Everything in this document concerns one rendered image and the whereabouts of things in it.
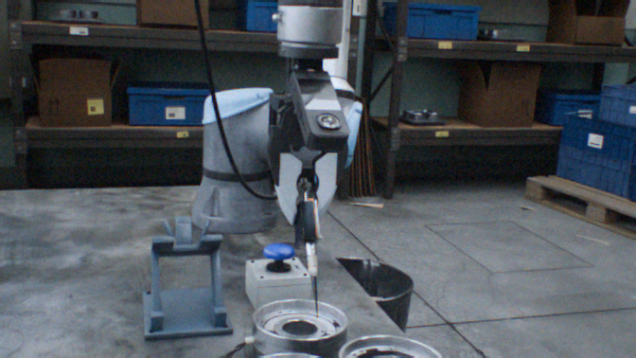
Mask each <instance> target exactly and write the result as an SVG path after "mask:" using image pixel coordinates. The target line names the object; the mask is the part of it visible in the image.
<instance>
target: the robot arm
mask: <svg viewBox="0 0 636 358"><path fill-rule="evenodd" d="M278 5H287V6H278V12H279V14H275V15H274V16H273V22H274V23H278V26H277V39H278V40H279V41H281V42H282V44H278V56H279V57H284V58H287V61H286V86H285V89H283V91H282V92H281V93H274V91H273V90H272V89H270V88H246V89H236V90H228V91H222V92H218V93H216V96H217V101H218V105H219V110H220V114H221V122H222V126H223V129H224V132H225V136H226V139H227V142H228V145H229V148H230V151H231V154H232V157H233V159H234V162H235V164H236V166H237V168H238V171H239V173H240V175H241V177H242V178H243V180H244V181H245V183H246V184H247V185H249V186H250V187H251V188H252V189H254V190H255V191H257V192H258V193H261V194H264V195H274V191H273V187H272V184H271V171H272V174H273V177H274V186H275V189H276V193H277V196H278V200H279V203H280V207H281V209H282V211H283V213H284V215H285V217H286V218H287V220H288V221H289V223H290V224H291V225H294V223H295V220H296V216H297V208H296V202H295V200H296V198H297V195H299V191H297V188H296V180H297V178H299V176H300V175H301V173H302V169H313V172H314V174H315V182H316V184H315V186H314V189H313V191H314V195H315V199H314V200H316V201H317V210H318V219H319V221H320V220H321V218H322V217H323V216H324V214H325V212H326V211H327V208H328V206H329V203H330V201H331V199H332V197H333V194H334V192H335V189H336V187H337V186H338V185H339V182H340V179H341V177H342V174H343V171H344V169H346V168H347V167H349V166H350V165H351V163H352V160H353V155H354V150H355V145H356V140H357V135H358V130H359V126H360V121H361V115H362V105H361V104H360V103H358V102H356V103H355V91H354V89H353V88H352V87H351V86H350V85H349V84H348V82H347V70H348V55H349V39H350V23H351V6H352V0H278ZM202 124H204V134H203V181H202V182H201V184H200V187H199V190H198V193H197V196H196V199H195V201H194V205H193V207H192V223H193V224H194V225H195V226H197V227H199V228H200V229H204V227H205V225H206V223H207V221H208V219H211V223H210V226H209V227H208V231H212V232H217V233H224V234H251V233H258V232H263V231H267V230H270V229H272V228H274V227H276V226H277V225H278V207H277V204H276V200H264V199H260V198H257V197H256V196H255V195H253V194H252V193H250V192H249V191H247V190H246V189H245V188H244V187H243V186H242V184H241V183H240V182H239V180H238V178H237V176H236V175H235V174H234V172H233V170H232V168H231V165H230V163H229V161H228V158H227V156H226V153H225V149H224V147H223V144H222V140H221V135H220V131H219V127H218V124H217V120H216V116H215V112H214V108H213V102H212V98H211V96H209V97H208V98H207V100H206V102H205V108H204V119H203V121H202Z"/></svg>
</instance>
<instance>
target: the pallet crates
mask: <svg viewBox="0 0 636 358"><path fill-rule="evenodd" d="M602 86H603V92H602V94H600V95H602V98H601V105H600V112H567V113H562V114H564V119H563V122H562V123H563V126H562V134H561V140H560V144H558V145H560V150H559V152H558V153H559V158H558V165H557V172H556V175H549V177H546V176H537V177H528V178H527V180H526V184H527V185H526V190H525V194H526V195H525V196H524V198H525V199H526V200H529V201H531V202H534V203H536V204H539V205H542V206H547V207H549V208H551V209H554V210H556V211H559V212H561V213H564V214H567V215H569V216H573V217H576V218H577V219H580V220H582V221H585V222H588V223H590V224H594V225H598V226H601V227H603V228H606V229H608V230H610V231H613V233H615V234H618V235H622V236H624V237H627V238H629V239H632V240H634V241H636V231H634V229H631V228H629V227H626V226H623V225H620V224H616V223H615V222H616V218H617V215H620V216H624V217H627V218H630V219H632V220H635V221H636V84H619V85H602ZM619 87H630V89H626V88H619ZM587 114H591V119H590V118H589V117H585V116H580V115H587ZM553 189H555V190H558V191H560V192H562V195H565V196H568V198H572V199H574V200H577V201H579V202H582V203H584V204H587V205H588V206H587V210H586V212H584V211H581V210H578V209H575V208H573V207H569V206H565V205H563V204H560V203H557V202H555V201H552V198H553Z"/></svg>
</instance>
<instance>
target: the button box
mask: <svg viewBox="0 0 636 358"><path fill-rule="evenodd" d="M311 284H312V281H311V277H310V275H309V272H308V270H307V269H306V268H305V267H304V265H303V264H302V263H301V261H300V260H298V259H290V260H283V267H274V260H248V261H246V274H245V293H246V295H247V296H248V299H249V301H250V303H251V305H252V307H254V309H255V311H256V310H258V309H259V308H260V307H262V306H264V305H266V304H269V303H272V302H275V301H279V300H281V299H287V298H306V299H311Z"/></svg>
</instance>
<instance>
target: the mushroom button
mask: <svg viewBox="0 0 636 358"><path fill-rule="evenodd" d="M264 257H265V258H267V259H269V260H274V267H283V260H290V259H292V258H293V257H294V250H293V248H292V247H291V246H289V245H287V244H284V243H273V244H270V245H267V246H266V247H265V248H264Z"/></svg>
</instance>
